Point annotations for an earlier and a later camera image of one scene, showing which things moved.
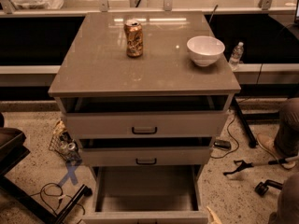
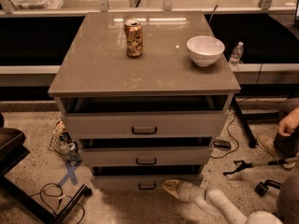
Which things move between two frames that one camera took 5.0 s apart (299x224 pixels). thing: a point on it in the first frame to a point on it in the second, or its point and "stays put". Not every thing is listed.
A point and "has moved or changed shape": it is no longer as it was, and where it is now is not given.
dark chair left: x=11 y=147 stays put
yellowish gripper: x=214 y=217 to x=186 y=191
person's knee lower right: x=288 y=203 stays put
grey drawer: x=147 y=156 stays put
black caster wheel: x=263 y=188 stays put
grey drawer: x=147 y=194 has moved or changed shape
